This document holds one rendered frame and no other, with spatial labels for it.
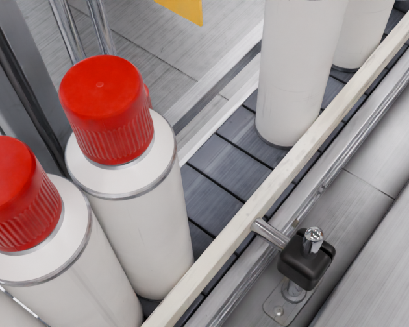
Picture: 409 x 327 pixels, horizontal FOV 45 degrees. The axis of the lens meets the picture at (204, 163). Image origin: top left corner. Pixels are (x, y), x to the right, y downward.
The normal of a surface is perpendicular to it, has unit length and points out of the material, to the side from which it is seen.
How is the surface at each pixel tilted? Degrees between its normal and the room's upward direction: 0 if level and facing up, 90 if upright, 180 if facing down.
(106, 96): 2
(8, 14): 90
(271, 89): 90
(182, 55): 0
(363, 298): 0
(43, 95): 90
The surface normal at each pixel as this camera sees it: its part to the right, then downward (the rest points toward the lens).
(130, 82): -0.07, -0.52
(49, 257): 0.40, 0.04
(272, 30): -0.85, 0.47
